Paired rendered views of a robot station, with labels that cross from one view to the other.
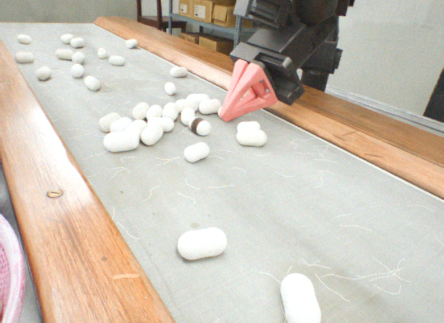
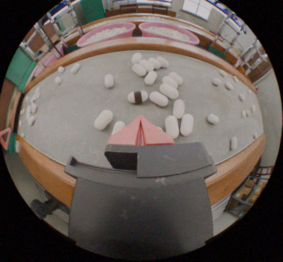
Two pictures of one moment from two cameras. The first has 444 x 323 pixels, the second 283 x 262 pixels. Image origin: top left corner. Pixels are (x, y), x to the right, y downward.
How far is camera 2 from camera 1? 44 cm
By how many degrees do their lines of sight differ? 70
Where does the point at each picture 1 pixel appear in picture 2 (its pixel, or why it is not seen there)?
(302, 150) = (86, 148)
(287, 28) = (110, 253)
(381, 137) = (64, 181)
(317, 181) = (67, 125)
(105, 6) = (267, 156)
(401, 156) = (56, 171)
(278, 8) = not seen: outside the picture
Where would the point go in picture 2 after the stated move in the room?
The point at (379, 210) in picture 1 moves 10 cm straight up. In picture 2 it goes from (53, 130) to (20, 121)
